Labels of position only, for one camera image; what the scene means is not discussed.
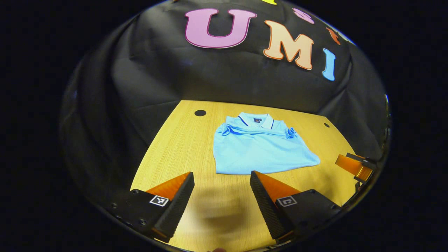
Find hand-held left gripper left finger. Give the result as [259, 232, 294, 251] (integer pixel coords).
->
[105, 171, 195, 244]

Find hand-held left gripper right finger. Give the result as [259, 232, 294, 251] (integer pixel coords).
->
[249, 170, 343, 245]

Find light blue T-shirt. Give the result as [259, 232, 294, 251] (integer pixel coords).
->
[213, 112, 321, 175]

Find black backdrop cloth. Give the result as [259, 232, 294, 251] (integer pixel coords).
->
[61, 0, 389, 210]

